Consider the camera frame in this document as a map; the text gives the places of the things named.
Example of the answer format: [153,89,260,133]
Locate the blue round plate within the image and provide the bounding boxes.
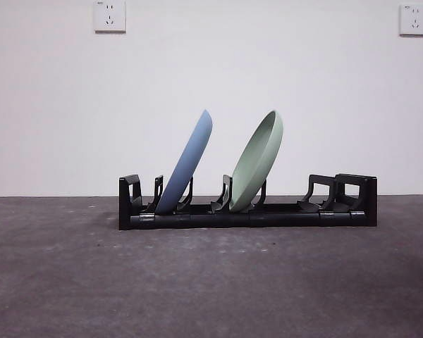
[154,108,214,215]

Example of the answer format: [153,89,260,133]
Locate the green round plate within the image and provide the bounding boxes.
[228,109,284,213]

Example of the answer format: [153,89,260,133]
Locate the black plate rack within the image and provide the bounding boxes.
[118,173,379,231]

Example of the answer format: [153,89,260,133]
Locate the white wall socket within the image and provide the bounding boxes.
[398,4,423,37]
[93,0,127,35]

